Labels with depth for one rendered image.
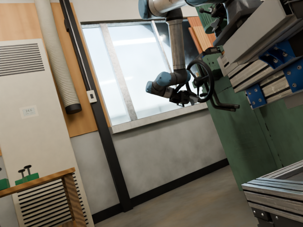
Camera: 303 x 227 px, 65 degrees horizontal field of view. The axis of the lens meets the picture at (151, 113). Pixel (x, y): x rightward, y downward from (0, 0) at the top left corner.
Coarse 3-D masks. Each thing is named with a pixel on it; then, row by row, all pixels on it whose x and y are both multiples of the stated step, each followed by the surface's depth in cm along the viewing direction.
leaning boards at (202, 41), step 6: (192, 18) 344; (198, 18) 348; (192, 24) 340; (198, 24) 344; (192, 30) 332; (198, 30) 333; (192, 36) 329; (198, 36) 329; (204, 36) 333; (210, 36) 342; (198, 42) 329; (204, 42) 329; (210, 42) 338; (198, 48) 325; (204, 48) 325
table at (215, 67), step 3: (213, 66) 156; (216, 66) 157; (219, 66) 158; (213, 69) 156; (216, 69) 157; (219, 69) 159; (213, 72) 161; (216, 72) 164; (204, 75) 165; (213, 75) 171; (195, 87) 192
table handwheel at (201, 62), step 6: (198, 60) 153; (204, 66) 149; (192, 72) 163; (210, 72) 146; (198, 78) 156; (204, 78) 152; (210, 78) 147; (216, 78) 164; (186, 84) 170; (198, 84) 157; (210, 84) 148; (198, 90) 161; (210, 90) 149; (210, 96) 152; (198, 102) 163; (204, 102) 159
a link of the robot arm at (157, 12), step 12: (144, 0) 117; (156, 0) 112; (168, 0) 104; (180, 0) 98; (192, 0) 87; (204, 0) 86; (216, 0) 89; (144, 12) 119; (156, 12) 117; (168, 12) 125
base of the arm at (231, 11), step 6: (234, 0) 89; (240, 0) 88; (246, 0) 87; (252, 0) 86; (258, 0) 87; (228, 6) 92; (234, 6) 89; (240, 6) 88; (246, 6) 86; (252, 6) 85; (228, 12) 92; (234, 12) 88; (228, 18) 92
